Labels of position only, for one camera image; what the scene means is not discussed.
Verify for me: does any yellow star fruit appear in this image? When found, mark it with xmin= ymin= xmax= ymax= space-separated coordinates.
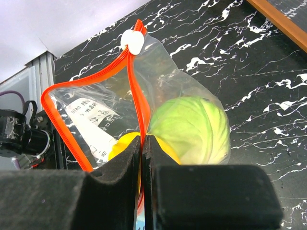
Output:
xmin=108 ymin=132 xmax=181 ymax=164

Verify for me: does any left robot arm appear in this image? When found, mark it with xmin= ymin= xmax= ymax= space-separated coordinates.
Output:
xmin=0 ymin=100 xmax=60 ymax=170

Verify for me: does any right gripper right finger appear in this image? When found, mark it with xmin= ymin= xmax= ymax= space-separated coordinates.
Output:
xmin=142 ymin=136 xmax=283 ymax=230

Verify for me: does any green cabbage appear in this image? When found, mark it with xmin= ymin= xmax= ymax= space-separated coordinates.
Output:
xmin=149 ymin=96 xmax=231 ymax=165

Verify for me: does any aluminium frame rail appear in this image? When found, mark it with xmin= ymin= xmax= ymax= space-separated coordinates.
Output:
xmin=0 ymin=51 xmax=55 ymax=113

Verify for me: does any wooden shelf rack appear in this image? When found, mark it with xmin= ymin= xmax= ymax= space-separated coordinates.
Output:
xmin=248 ymin=0 xmax=307 ymax=52

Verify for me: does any clear zip top bag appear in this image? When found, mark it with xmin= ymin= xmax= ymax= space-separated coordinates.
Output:
xmin=41 ymin=21 xmax=224 ymax=218

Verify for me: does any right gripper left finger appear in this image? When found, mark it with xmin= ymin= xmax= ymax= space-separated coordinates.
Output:
xmin=0 ymin=137 xmax=141 ymax=230

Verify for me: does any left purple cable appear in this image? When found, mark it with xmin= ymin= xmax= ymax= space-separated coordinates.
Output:
xmin=0 ymin=90 xmax=26 ymax=106

